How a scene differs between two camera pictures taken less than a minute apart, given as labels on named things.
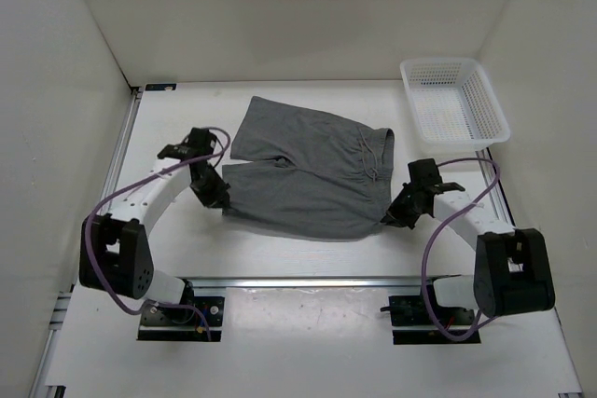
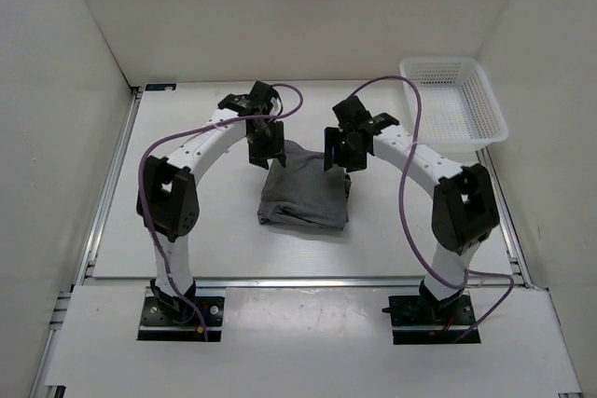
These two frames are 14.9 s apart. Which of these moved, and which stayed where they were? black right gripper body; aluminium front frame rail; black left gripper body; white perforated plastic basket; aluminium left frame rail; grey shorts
Moved: grey shorts; black right gripper body; black left gripper body
Stayed: aluminium left frame rail; aluminium front frame rail; white perforated plastic basket
